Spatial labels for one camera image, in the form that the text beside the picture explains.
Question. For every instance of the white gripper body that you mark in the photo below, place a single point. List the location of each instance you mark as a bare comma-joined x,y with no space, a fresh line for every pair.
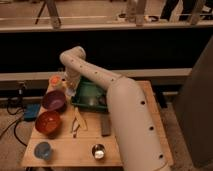
72,79

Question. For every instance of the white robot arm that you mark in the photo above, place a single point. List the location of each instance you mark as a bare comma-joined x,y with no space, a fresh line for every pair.
139,144

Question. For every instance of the green plastic tray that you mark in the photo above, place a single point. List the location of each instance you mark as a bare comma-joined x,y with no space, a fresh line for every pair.
90,96

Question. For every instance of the orange small cup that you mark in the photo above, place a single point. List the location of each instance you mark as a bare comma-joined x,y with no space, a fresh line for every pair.
55,81

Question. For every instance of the purple bowl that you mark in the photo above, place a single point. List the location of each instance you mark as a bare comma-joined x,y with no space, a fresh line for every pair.
54,100

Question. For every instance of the wooden tongs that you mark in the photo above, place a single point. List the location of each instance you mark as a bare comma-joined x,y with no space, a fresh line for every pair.
78,122

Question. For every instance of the red bowl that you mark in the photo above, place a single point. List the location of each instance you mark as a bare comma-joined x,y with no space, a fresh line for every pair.
48,122

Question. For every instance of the dark grey rectangular block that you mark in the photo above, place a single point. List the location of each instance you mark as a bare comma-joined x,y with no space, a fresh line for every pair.
105,126

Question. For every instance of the small metal cup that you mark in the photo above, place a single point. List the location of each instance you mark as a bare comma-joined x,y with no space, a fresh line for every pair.
98,151

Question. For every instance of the blue cup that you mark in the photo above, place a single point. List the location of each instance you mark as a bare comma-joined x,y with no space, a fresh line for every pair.
43,151

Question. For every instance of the grey fabric chair back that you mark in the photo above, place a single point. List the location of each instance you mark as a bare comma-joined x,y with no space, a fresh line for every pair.
194,109

